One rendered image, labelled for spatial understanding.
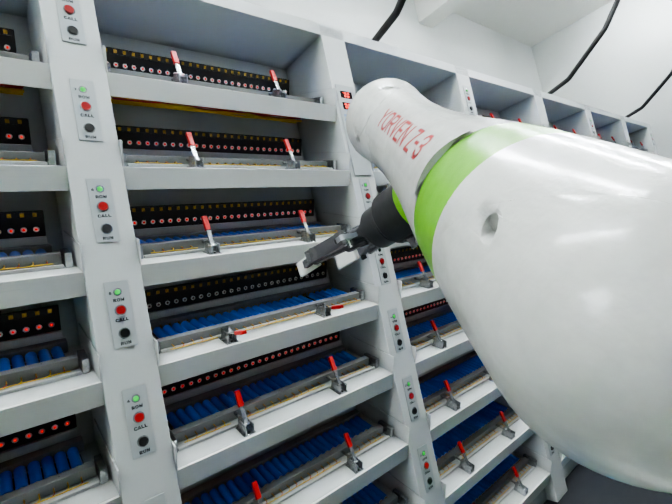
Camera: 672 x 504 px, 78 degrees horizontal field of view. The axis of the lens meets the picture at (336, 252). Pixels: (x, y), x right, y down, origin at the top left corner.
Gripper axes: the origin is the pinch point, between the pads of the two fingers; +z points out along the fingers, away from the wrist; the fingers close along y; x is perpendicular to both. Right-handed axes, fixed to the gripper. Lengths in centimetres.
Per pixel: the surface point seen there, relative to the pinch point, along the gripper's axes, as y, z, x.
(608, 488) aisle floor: 117, 28, -100
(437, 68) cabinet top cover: 89, 4, 70
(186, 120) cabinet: -7, 28, 54
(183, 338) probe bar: -23.2, 24.5, -4.2
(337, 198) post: 30.5, 21.6, 25.2
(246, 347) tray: -11.6, 21.5, -10.0
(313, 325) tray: 7.0, 21.2, -9.6
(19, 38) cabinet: -41, 25, 70
